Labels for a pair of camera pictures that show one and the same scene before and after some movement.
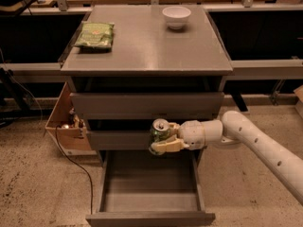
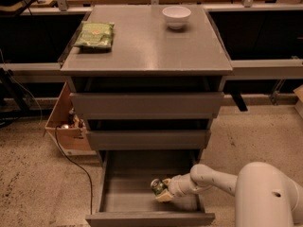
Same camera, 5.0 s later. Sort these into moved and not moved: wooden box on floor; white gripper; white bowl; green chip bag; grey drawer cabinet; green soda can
Moved: white gripper; green soda can
Not moved: wooden box on floor; grey drawer cabinet; green chip bag; white bowl
